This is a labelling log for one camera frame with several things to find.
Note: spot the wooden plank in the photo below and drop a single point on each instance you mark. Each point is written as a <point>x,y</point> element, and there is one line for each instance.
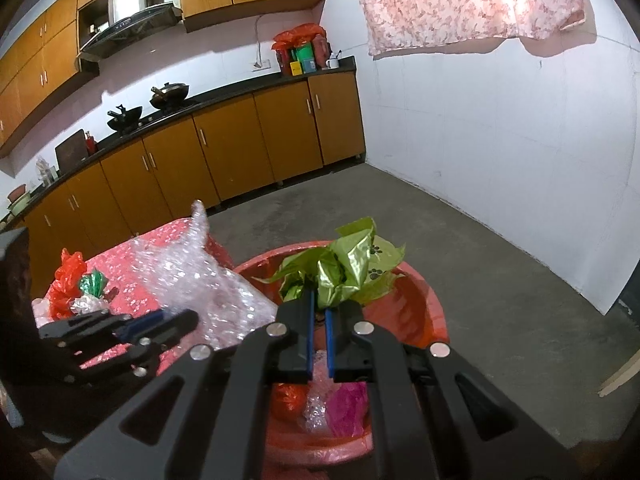
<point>620,377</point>

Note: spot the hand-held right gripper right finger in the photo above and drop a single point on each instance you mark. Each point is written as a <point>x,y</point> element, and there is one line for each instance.
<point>330,350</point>

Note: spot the clear plastic bag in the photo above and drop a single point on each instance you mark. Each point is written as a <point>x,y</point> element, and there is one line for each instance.
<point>46,171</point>

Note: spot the green white plastic bag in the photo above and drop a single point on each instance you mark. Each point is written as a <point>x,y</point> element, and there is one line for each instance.
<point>92,287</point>

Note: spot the red box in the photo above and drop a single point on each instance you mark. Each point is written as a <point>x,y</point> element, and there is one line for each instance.
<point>283,62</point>

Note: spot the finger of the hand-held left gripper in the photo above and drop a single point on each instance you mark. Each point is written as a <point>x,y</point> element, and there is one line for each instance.
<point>125,360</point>
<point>145,322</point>

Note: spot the yellow-green paw-print bag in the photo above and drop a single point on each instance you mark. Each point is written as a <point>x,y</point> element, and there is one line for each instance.
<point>345,265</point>

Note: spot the pink floral curtain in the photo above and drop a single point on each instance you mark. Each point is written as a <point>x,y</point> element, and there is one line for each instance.
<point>465,0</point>

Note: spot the green box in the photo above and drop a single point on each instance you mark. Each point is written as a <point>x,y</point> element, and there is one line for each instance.
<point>302,53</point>

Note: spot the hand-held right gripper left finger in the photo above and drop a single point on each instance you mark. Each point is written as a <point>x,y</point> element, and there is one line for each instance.
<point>309,350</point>

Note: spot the clear bubble wrap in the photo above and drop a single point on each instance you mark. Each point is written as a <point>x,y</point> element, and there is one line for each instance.
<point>200,285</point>

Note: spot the black lidded wok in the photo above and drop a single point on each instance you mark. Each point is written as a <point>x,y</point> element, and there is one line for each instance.
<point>170,96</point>

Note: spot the steel range hood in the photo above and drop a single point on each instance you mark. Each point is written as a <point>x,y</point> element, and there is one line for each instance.
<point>130,22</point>

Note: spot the small orange plastic bag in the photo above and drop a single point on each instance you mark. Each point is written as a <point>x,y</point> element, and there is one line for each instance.
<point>65,280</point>

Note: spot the orange plastic basket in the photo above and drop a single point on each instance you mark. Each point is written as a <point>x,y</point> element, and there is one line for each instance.
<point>415,310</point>

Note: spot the wooden base cabinets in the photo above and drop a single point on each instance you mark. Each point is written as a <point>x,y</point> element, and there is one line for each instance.
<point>225,145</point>

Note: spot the red plastic bag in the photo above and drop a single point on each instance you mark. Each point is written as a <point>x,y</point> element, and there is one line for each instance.
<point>300,36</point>
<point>287,400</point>

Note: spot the teal box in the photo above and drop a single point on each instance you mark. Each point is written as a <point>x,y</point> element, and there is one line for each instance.
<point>308,65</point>

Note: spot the red floral blanket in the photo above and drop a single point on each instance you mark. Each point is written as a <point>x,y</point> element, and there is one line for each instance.
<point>115,265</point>

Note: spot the dark red canister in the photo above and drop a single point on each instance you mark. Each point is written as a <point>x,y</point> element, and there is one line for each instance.
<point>320,52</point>

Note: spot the yellow box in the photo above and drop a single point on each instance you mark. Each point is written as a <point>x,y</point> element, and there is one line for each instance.
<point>296,68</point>

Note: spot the red bottle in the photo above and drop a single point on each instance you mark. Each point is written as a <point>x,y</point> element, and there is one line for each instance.
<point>90,144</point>

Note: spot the white wall socket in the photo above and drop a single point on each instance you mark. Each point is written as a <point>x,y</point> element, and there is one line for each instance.
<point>261,65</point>

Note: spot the red basin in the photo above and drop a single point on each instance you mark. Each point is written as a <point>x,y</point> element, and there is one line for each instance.
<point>16,192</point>

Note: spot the purple plastic bag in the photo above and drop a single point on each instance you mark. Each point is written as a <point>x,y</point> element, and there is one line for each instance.
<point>350,405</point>

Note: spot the black countertop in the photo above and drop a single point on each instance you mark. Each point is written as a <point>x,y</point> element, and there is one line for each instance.
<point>225,91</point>

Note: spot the brown cutting board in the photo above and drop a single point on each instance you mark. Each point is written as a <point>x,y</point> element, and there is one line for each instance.
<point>72,152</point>

